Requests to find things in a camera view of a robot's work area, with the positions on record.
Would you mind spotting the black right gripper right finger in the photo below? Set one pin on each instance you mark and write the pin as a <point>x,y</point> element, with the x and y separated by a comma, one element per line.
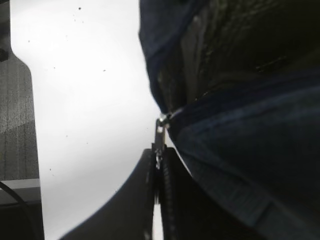
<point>187,212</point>

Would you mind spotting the navy blue lunch bag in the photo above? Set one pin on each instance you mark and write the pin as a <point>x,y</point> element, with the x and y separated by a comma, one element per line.
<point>238,83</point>

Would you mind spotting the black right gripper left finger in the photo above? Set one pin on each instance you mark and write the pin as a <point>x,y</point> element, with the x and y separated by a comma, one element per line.
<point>128,215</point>

